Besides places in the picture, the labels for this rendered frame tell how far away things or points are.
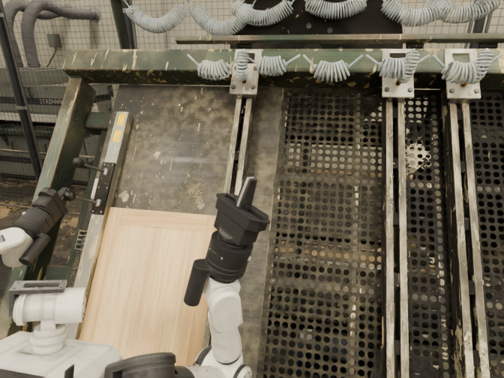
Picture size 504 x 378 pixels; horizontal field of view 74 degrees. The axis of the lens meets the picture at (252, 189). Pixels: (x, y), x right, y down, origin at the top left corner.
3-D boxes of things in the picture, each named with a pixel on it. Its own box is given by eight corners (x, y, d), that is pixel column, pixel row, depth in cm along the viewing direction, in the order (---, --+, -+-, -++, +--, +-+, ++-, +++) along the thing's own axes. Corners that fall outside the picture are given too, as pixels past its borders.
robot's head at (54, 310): (79, 340, 63) (83, 292, 63) (16, 345, 59) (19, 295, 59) (84, 325, 69) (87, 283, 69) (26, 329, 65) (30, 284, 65)
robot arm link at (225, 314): (240, 289, 67) (245, 334, 73) (226, 262, 74) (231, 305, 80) (208, 300, 65) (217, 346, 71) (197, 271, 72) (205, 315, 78)
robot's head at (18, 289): (61, 329, 62) (62, 292, 61) (6, 334, 59) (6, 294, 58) (67, 310, 68) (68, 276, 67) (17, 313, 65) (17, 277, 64)
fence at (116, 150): (59, 372, 111) (51, 375, 107) (121, 116, 137) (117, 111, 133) (73, 374, 110) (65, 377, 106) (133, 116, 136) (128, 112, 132)
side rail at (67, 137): (9, 357, 120) (-18, 364, 110) (85, 91, 151) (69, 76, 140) (24, 360, 119) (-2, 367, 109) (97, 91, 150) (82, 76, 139)
